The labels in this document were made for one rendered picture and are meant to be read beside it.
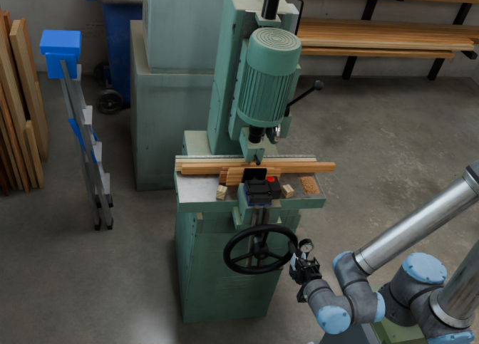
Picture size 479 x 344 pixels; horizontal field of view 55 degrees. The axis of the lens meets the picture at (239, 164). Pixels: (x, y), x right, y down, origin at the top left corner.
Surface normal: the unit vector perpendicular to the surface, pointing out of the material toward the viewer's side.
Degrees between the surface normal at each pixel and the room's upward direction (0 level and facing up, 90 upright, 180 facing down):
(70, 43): 0
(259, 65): 90
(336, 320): 70
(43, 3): 90
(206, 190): 0
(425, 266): 6
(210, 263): 90
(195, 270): 90
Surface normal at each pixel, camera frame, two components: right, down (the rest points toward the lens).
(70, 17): 0.22, 0.67
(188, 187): 0.15, -0.74
